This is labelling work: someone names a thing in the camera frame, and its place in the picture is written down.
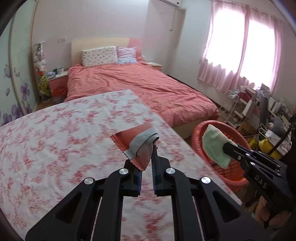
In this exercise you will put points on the pink window curtain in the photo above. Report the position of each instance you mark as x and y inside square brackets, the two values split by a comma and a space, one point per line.
[243, 47]

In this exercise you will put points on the cluttered desk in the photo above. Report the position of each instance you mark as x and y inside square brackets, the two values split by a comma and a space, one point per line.
[273, 128]

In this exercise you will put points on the grey sock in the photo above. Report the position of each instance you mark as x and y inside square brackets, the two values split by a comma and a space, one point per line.
[140, 141]

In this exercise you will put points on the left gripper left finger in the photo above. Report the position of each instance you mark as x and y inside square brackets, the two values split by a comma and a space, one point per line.
[134, 183]

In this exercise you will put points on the white wire rack shelf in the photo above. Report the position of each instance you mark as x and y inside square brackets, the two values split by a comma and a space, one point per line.
[230, 102]

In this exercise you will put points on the white floral pillow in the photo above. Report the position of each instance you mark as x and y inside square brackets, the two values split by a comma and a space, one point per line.
[99, 56]

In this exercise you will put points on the glass sliding wardrobe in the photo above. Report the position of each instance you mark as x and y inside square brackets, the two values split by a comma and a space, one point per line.
[18, 95]

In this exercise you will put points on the light green cloth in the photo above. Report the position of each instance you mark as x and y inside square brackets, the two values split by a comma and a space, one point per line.
[213, 141]

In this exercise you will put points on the yellow bag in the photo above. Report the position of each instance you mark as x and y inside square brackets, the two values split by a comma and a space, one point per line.
[265, 146]

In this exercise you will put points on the pink bedside nightstand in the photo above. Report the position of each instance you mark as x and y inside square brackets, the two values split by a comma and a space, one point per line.
[58, 87]

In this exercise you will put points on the red plastic laundry basket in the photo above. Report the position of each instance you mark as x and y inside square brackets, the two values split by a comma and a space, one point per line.
[233, 176]

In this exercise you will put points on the plush toy stack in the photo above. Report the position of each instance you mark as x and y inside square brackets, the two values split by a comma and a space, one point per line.
[40, 69]

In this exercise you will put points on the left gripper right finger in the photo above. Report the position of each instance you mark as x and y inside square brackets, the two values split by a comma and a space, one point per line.
[156, 169]

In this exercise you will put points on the bed with coral duvet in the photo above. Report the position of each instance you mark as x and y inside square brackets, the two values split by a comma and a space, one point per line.
[177, 103]

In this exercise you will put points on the pink striped pillow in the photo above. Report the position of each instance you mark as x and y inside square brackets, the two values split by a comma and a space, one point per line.
[126, 55]

